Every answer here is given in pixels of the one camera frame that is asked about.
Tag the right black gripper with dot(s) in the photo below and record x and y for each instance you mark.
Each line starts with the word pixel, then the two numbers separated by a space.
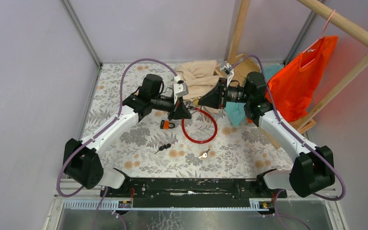
pixel 214 98

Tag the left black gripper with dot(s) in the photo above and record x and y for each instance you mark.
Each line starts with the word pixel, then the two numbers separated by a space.
pixel 180 112

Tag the red cable lock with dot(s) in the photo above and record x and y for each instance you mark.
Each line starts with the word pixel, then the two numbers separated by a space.
pixel 203 134

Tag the small black key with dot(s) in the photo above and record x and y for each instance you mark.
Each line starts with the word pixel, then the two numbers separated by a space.
pixel 163 147

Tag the silver key pair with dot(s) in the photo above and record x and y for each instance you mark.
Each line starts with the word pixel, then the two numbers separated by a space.
pixel 204 154

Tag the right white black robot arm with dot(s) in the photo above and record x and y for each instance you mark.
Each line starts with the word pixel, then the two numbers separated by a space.
pixel 311 170

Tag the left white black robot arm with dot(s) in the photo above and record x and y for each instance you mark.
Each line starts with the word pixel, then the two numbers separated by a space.
pixel 82 157

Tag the teal t-shirt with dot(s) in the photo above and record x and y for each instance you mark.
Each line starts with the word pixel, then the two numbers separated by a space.
pixel 235 111

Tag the beige crumpled cloth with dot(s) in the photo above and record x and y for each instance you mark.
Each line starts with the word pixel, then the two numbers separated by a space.
pixel 200 78

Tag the floral patterned mat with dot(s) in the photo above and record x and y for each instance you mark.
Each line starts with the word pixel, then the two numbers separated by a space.
pixel 236 152

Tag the wooden clothes rack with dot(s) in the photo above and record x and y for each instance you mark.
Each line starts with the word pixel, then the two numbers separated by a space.
pixel 353 30

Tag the orange t-shirt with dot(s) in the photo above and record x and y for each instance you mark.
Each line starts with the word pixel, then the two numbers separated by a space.
pixel 292 88

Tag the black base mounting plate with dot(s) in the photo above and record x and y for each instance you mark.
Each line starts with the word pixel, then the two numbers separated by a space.
pixel 192 192

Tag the pink clothes hanger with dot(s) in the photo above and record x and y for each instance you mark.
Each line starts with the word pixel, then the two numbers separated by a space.
pixel 320 35

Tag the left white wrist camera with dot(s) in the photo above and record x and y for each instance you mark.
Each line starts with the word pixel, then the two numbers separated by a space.
pixel 180 88

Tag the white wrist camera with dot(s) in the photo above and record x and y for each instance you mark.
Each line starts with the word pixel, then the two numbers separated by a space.
pixel 180 88
pixel 228 69

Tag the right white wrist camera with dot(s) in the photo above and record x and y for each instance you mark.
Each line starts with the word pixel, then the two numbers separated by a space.
pixel 228 69

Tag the right aluminium frame rail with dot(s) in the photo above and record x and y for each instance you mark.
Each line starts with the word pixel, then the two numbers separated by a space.
pixel 299 37

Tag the aluminium frame rail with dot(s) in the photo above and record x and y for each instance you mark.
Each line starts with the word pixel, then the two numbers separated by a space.
pixel 299 37
pixel 81 31

